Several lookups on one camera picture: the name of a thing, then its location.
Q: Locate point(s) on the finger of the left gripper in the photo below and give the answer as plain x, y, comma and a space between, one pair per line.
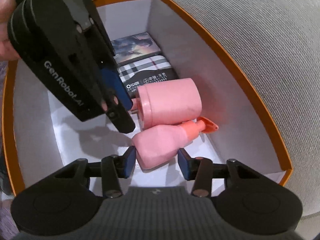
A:
112, 80
120, 114

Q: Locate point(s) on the pink spray bottle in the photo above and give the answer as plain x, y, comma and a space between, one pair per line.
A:
159, 144

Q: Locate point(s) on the beige sofa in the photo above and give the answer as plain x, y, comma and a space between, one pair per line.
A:
275, 43

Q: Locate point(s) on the photo card box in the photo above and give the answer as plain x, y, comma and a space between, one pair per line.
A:
134, 47

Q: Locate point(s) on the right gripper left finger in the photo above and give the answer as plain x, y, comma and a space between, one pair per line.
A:
114, 167

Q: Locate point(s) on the plaid black box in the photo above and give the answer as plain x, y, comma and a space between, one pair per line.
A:
150, 70

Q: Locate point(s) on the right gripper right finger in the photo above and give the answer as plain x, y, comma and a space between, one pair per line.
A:
199, 170

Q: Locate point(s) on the left hand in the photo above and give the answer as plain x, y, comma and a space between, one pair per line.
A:
8, 53

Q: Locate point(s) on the orange cardboard box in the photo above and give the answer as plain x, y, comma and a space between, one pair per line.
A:
40, 135

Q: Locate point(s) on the purple fluffy blanket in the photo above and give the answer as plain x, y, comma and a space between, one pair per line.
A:
5, 182

